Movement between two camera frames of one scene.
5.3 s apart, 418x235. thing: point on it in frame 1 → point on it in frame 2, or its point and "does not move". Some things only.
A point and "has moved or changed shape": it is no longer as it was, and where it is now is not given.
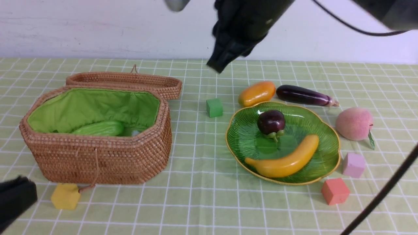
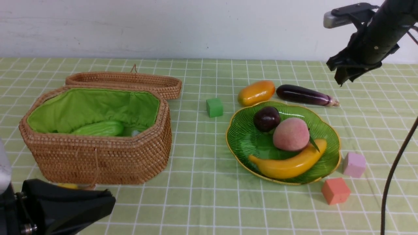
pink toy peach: x=355 y=123 → x=291 y=134
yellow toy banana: x=288 y=163 has moved or changed shape
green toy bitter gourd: x=103 y=128 does not move
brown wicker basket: x=97 y=135 does not move
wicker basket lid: x=169 y=86 does not move
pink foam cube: x=354 y=164 does not move
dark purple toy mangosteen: x=271 y=123 has moved or changed shape
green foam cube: x=214 y=107 does not move
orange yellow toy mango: x=257 y=92 does not move
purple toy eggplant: x=297 y=94 does not move
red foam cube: x=335 y=191 does not move
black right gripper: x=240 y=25 → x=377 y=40
